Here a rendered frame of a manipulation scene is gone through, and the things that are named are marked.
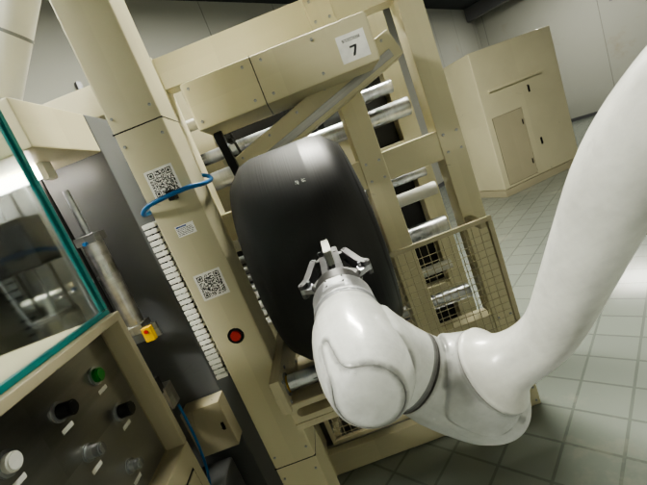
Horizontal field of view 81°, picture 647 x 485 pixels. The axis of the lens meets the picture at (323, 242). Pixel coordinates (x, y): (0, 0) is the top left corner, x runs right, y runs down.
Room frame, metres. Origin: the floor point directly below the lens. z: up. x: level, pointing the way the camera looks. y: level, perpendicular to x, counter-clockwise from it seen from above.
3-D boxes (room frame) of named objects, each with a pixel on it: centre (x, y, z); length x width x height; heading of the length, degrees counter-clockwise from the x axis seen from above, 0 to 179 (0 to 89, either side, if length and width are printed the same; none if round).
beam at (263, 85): (1.36, -0.07, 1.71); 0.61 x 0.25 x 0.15; 88
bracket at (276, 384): (1.08, 0.24, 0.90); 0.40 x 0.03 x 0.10; 178
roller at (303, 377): (0.93, 0.06, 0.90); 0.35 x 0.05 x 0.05; 88
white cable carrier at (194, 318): (1.03, 0.40, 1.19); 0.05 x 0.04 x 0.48; 178
